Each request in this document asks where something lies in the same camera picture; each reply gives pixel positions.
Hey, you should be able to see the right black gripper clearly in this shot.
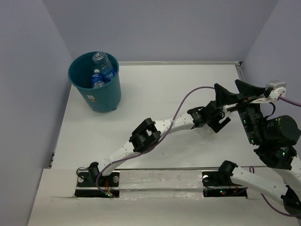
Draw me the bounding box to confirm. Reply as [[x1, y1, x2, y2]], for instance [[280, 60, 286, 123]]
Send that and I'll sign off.
[[212, 78, 263, 143]]

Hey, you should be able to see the clear bottle beige label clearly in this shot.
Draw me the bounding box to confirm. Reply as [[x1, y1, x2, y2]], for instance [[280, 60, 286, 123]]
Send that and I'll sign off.
[[196, 125, 214, 139]]

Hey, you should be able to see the Pocari bottle white cap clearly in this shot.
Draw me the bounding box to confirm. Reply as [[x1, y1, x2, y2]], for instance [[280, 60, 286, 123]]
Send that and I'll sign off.
[[91, 69, 106, 89]]

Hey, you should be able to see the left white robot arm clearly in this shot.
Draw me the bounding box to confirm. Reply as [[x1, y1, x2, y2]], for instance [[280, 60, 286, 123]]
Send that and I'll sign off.
[[87, 101, 230, 186]]

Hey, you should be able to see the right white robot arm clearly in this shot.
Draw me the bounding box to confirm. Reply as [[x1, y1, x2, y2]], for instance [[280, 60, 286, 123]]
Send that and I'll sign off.
[[214, 80, 301, 218]]

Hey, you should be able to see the teal plastic bin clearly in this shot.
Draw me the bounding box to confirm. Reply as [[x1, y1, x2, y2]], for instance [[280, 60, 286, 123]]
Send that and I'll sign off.
[[68, 51, 121, 113]]

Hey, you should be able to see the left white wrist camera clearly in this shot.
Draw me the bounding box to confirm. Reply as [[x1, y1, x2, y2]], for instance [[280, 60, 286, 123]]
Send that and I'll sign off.
[[222, 105, 237, 117]]

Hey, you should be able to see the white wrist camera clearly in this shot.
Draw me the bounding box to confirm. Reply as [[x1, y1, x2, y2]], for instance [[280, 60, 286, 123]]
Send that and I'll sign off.
[[222, 105, 237, 117], [251, 81, 286, 104]]

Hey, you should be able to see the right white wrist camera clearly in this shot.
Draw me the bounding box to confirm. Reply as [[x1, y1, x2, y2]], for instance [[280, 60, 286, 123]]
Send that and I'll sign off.
[[251, 81, 286, 104]]

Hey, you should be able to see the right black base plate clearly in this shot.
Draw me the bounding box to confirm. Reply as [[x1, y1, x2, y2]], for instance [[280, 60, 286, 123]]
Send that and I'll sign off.
[[202, 171, 248, 198]]

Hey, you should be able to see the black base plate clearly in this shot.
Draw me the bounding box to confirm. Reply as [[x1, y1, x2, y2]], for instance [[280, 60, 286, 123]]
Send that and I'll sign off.
[[202, 171, 248, 198], [74, 169, 120, 198]]

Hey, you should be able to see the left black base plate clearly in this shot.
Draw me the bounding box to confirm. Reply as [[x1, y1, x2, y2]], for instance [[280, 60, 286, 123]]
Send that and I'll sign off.
[[74, 169, 120, 198]]

